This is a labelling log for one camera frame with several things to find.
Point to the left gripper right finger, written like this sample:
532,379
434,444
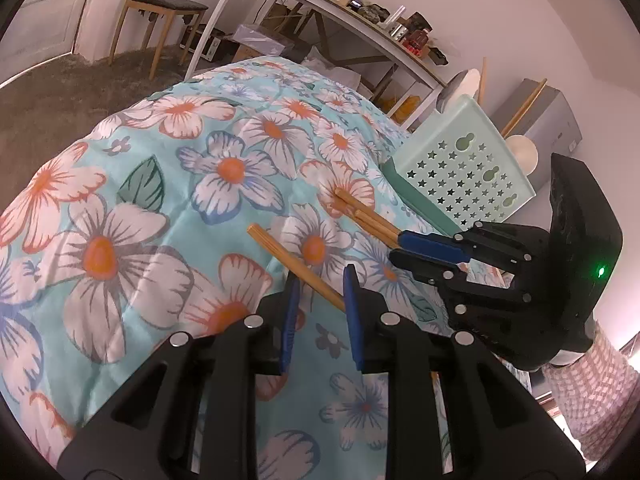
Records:
351,293

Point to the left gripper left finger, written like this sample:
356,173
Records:
289,307

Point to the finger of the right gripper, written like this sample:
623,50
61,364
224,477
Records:
424,269
433,246

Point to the wooden chopstick gripper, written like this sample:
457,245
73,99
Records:
295,265

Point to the long wooden chopstick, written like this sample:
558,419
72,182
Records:
523,109

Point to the short wooden chopstick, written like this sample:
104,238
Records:
482,85

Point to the checkered pink sleeve forearm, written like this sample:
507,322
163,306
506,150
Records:
596,392

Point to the mint green utensil holder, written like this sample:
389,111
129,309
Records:
456,169

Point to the white spoon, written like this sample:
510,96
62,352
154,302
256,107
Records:
524,151

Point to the floral turquoise tablecloth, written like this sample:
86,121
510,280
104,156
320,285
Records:
140,229

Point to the grey refrigerator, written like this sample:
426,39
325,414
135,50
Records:
550,123

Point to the grey metal ladle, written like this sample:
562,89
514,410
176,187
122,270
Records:
465,83

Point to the white wooden-top desk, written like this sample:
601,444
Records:
389,50

